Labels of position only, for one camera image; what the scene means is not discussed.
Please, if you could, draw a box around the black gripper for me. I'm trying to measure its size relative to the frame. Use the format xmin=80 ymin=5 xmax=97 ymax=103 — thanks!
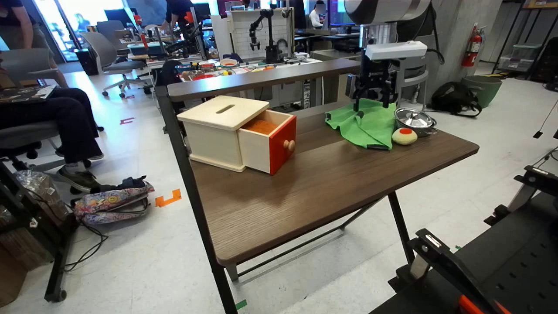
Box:
xmin=350 ymin=60 xmax=404 ymax=112

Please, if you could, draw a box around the green cloth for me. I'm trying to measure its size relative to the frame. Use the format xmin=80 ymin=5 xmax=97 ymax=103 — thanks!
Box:
xmin=322 ymin=96 xmax=401 ymax=152

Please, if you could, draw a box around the steel pot lid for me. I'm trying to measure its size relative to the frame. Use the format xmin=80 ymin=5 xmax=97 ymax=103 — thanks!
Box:
xmin=395 ymin=108 xmax=437 ymax=131

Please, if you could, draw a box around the yellow toy with red spot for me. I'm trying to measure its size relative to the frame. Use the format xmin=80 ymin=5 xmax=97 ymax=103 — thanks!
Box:
xmin=390 ymin=126 xmax=420 ymax=148

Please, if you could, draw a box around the small steel pot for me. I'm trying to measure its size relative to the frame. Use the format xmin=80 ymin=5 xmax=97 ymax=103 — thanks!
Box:
xmin=395 ymin=108 xmax=437 ymax=140

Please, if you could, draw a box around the black duffel bag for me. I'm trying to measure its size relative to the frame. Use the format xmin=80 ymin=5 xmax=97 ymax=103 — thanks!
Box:
xmin=427 ymin=79 xmax=483 ymax=119

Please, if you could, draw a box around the distant person in white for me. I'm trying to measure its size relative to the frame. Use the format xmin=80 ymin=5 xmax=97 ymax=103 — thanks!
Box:
xmin=308 ymin=0 xmax=327 ymax=30

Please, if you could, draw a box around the red-fronted wooden drawer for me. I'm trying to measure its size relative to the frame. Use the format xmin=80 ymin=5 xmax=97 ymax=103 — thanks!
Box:
xmin=237 ymin=108 xmax=299 ymax=176

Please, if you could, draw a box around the red fire extinguisher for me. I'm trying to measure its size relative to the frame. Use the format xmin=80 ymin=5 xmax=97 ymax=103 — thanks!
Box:
xmin=460 ymin=23 xmax=486 ymax=70

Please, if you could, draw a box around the green bin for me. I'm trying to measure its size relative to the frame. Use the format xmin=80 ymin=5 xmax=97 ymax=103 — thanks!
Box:
xmin=462 ymin=73 xmax=505 ymax=112

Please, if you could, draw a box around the grey long table board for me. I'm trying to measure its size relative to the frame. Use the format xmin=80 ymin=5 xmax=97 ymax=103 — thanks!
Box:
xmin=163 ymin=56 xmax=366 ymax=101

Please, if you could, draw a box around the cluttered white worktable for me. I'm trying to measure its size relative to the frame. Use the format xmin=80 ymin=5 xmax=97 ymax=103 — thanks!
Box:
xmin=137 ymin=51 xmax=329 ymax=89

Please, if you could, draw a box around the white backdrop board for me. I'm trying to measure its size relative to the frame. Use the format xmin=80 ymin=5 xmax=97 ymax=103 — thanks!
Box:
xmin=226 ymin=5 xmax=298 ymax=61

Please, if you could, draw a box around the cream wooden box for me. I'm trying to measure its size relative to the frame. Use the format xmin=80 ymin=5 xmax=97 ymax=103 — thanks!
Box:
xmin=176 ymin=94 xmax=272 ymax=175

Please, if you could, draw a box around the black perforated cart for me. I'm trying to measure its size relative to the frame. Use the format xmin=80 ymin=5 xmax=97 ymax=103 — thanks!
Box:
xmin=369 ymin=147 xmax=558 ymax=314

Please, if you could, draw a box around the standing person in dark shirt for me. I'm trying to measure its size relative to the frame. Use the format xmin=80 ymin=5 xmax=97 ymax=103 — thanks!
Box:
xmin=163 ymin=0 xmax=197 ymax=39

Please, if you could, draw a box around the black orange bar clamp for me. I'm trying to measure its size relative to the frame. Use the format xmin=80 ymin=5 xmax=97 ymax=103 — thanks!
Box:
xmin=406 ymin=227 xmax=514 ymax=314

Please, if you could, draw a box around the orange floor tape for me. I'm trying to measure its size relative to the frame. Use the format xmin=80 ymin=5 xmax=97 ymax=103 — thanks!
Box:
xmin=153 ymin=187 xmax=184 ymax=210

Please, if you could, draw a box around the brown folding table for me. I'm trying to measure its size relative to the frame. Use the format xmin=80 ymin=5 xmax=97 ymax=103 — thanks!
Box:
xmin=153 ymin=84 xmax=422 ymax=314

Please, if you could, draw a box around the grey rolling office chair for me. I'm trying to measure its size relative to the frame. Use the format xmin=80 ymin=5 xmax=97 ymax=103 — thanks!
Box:
xmin=81 ymin=26 xmax=156 ymax=100

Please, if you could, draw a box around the floral backpack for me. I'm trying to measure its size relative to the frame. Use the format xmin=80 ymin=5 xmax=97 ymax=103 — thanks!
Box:
xmin=71 ymin=175 xmax=158 ymax=229

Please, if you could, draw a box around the seated person in black trousers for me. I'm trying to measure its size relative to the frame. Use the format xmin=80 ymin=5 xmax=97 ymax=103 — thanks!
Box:
xmin=0 ymin=0 xmax=108 ymax=192

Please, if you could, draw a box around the grey seat chair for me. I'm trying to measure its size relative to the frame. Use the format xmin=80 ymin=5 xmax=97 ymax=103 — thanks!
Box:
xmin=0 ymin=47 xmax=76 ymax=171

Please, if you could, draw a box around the black metal stand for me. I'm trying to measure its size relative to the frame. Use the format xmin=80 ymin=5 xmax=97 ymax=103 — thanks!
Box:
xmin=0 ymin=162 xmax=81 ymax=305

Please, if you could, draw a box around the brown cardboard box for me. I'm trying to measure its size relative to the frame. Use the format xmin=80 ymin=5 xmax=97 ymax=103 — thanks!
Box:
xmin=0 ymin=225 xmax=55 ymax=309

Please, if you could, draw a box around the wrist-mounted stereo camera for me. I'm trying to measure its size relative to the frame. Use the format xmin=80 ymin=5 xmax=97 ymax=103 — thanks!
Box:
xmin=364 ymin=40 xmax=428 ymax=63

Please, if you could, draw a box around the long black floor cable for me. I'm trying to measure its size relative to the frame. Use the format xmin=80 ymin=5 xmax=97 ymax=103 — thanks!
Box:
xmin=61 ymin=222 xmax=111 ymax=274

